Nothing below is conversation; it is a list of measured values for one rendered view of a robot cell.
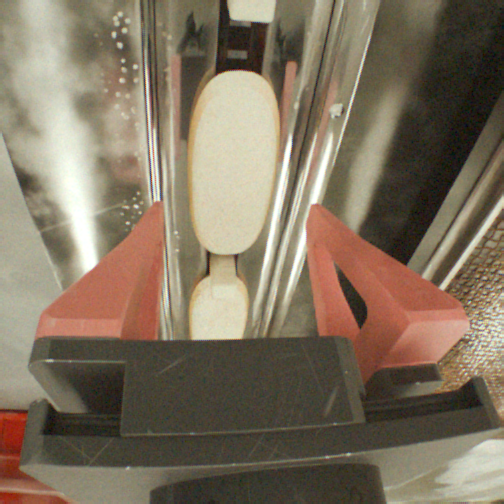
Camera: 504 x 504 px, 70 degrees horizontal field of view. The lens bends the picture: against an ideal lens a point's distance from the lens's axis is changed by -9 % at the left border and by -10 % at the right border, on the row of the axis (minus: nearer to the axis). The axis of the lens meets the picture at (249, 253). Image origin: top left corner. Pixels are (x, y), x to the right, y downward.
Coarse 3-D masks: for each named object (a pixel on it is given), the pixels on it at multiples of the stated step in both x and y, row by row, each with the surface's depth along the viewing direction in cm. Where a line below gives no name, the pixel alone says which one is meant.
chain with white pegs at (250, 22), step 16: (224, 0) 13; (240, 0) 10; (256, 0) 10; (272, 0) 10; (224, 16) 13; (240, 16) 11; (256, 16) 11; (272, 16) 11; (224, 32) 14; (240, 32) 14; (256, 32) 14; (224, 48) 14; (240, 48) 14; (224, 64) 14; (208, 256) 24; (224, 256) 21; (208, 272) 24; (224, 272) 21; (224, 288) 20
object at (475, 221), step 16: (496, 160) 13; (496, 176) 13; (480, 192) 14; (496, 192) 13; (480, 208) 14; (496, 208) 13; (464, 224) 15; (480, 224) 14; (448, 240) 17; (464, 240) 15; (496, 240) 16; (448, 256) 17; (464, 256) 15; (432, 272) 18; (448, 272) 16; (464, 272) 18; (496, 272) 18; (464, 288) 19; (496, 288) 19; (464, 304) 20; (480, 304) 20; (496, 336) 22; (480, 368) 26; (496, 368) 26; (448, 384) 28; (496, 384) 27
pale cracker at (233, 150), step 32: (224, 96) 14; (256, 96) 14; (192, 128) 15; (224, 128) 14; (256, 128) 15; (192, 160) 16; (224, 160) 15; (256, 160) 16; (192, 192) 17; (224, 192) 17; (256, 192) 17; (224, 224) 18; (256, 224) 19
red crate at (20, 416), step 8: (0, 416) 43; (8, 416) 43; (16, 416) 43; (24, 416) 44; (0, 424) 42; (8, 424) 43; (16, 424) 43; (24, 424) 44; (0, 432) 42; (8, 432) 42; (16, 432) 43; (0, 440) 41; (8, 440) 42; (16, 440) 42; (0, 448) 41; (8, 448) 41; (16, 448) 41; (16, 456) 40
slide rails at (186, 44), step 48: (192, 0) 12; (288, 0) 12; (192, 48) 13; (288, 48) 13; (192, 96) 14; (288, 96) 15; (288, 144) 17; (288, 192) 19; (192, 240) 20; (192, 288) 23
